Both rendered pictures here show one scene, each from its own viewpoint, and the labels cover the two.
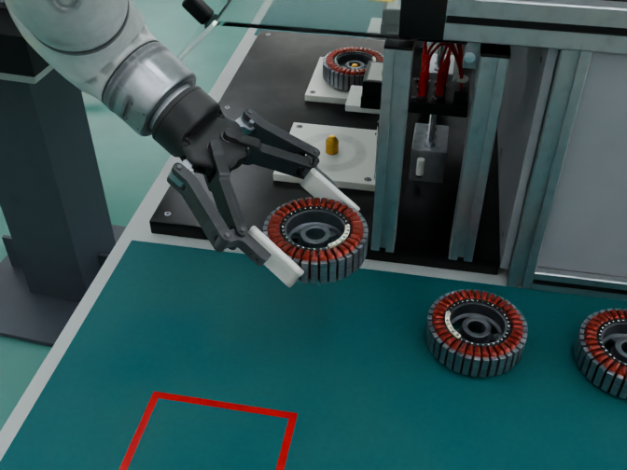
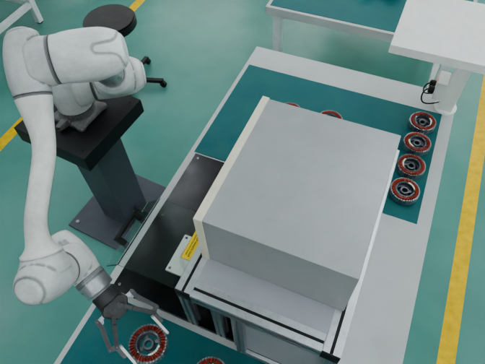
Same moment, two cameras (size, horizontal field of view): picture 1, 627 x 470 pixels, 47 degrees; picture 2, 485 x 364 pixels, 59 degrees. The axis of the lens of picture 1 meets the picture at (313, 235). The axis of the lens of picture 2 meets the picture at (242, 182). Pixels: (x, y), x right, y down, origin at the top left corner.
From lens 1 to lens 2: 0.94 m
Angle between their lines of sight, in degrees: 18
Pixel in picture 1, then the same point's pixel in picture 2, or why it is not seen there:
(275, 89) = (187, 204)
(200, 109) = (107, 301)
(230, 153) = (120, 312)
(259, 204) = (156, 285)
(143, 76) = (86, 289)
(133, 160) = (165, 136)
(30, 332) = (101, 237)
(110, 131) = (158, 113)
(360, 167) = not seen: hidden behind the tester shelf
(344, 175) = not seen: hidden behind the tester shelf
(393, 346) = not seen: outside the picture
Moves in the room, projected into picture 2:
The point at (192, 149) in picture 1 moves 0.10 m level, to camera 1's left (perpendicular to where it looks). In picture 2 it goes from (104, 313) to (72, 305)
